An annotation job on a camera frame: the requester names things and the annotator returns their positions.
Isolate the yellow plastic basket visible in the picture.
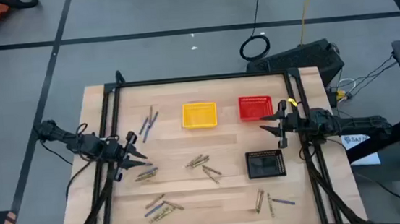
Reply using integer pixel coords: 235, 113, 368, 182
180, 100, 219, 131

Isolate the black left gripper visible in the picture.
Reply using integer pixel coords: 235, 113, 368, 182
106, 130, 150, 181

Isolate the black hanging coiled cable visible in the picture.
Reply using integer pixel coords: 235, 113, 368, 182
234, 0, 273, 63

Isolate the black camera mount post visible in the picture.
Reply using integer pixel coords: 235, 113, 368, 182
114, 69, 127, 85

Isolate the black computer case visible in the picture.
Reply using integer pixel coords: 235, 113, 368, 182
244, 36, 347, 94

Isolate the white paper sheet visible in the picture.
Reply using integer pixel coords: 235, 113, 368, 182
339, 132, 383, 168

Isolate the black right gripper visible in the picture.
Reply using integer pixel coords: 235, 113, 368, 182
258, 98, 304, 151

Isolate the red plastic basket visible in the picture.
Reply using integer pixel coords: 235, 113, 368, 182
237, 93, 276, 123

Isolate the yellow hanging cable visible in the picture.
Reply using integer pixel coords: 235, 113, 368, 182
296, 0, 324, 46

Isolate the black plastic basket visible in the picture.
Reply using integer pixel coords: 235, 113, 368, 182
244, 148, 288, 181

